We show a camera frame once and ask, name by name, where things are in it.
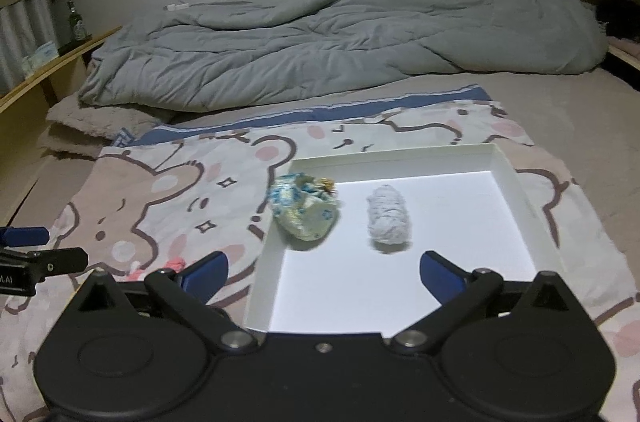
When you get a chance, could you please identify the grey duvet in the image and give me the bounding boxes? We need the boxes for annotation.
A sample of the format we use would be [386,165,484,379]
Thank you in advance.
[77,0,610,113]

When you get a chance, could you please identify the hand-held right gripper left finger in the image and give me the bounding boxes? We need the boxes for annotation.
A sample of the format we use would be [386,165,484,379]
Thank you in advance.
[77,251,259,353]

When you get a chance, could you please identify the beige fluffy blanket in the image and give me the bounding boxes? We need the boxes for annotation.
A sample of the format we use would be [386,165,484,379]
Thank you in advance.
[40,94,174,158]

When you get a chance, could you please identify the dark glass bottle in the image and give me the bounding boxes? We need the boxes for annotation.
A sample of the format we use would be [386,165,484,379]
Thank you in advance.
[67,0,91,44]

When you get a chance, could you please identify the pink folded clothes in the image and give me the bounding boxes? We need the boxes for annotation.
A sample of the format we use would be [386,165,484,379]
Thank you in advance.
[612,37,640,59]

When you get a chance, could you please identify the wooden bedside ledge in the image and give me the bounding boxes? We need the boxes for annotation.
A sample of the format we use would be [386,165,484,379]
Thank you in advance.
[0,25,124,153]

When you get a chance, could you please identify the bed with beige sheet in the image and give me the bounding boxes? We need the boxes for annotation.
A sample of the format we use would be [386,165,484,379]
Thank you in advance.
[0,70,640,353]

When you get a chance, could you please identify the cartoon bear printed blanket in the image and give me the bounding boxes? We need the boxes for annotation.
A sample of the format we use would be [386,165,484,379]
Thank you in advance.
[0,85,640,422]

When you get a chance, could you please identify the grey pleated curtain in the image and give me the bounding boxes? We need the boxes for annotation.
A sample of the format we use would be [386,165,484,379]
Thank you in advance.
[0,0,59,91]

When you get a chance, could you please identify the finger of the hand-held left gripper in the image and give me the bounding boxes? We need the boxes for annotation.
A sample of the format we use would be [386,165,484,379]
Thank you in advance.
[0,226,51,249]
[29,247,90,277]

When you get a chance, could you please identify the pale tissue pack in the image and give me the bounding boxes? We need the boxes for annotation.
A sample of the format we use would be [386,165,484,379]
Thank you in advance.
[24,39,59,76]

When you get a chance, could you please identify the dark clothes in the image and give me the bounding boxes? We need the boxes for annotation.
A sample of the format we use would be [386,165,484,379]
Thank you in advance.
[594,0,640,42]

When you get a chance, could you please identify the white sock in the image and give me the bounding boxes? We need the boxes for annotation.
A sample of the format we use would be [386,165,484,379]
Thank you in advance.
[364,184,414,249]

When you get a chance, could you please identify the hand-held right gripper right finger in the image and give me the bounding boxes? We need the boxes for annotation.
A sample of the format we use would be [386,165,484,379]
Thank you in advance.
[391,250,576,356]

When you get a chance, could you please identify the white shallow cardboard box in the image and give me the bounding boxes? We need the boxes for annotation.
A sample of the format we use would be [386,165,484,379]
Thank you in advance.
[241,141,561,336]

